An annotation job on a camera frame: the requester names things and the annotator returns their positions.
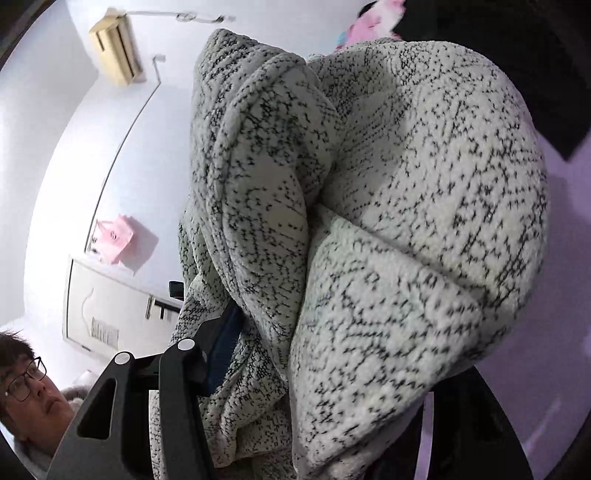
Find pink floral quilt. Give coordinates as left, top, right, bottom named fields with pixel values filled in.
left=335, top=0, right=407, bottom=51

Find pink bag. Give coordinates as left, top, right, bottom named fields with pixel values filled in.
left=95, top=213, right=136, bottom=265

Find wall cable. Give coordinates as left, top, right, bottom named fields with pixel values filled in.
left=84, top=54, right=167, bottom=252

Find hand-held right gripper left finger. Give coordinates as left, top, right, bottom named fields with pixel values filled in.
left=46, top=302, right=245, bottom=480

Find black jacket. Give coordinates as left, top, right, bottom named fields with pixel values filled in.
left=392, top=0, right=591, bottom=160

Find purple bed sheet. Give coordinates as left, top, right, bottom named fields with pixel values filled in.
left=416, top=152, right=591, bottom=480

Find person's head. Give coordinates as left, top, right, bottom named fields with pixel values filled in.
left=0, top=330, right=79, bottom=444

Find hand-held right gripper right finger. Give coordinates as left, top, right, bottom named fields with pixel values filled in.
left=422, top=364, right=525, bottom=480

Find beige wall air conditioner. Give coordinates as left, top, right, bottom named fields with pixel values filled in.
left=89, top=7, right=146, bottom=86

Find white door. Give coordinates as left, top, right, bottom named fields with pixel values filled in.
left=62, top=254, right=183, bottom=352

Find grey knit jacket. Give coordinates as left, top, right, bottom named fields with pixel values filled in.
left=168, top=28, right=550, bottom=480

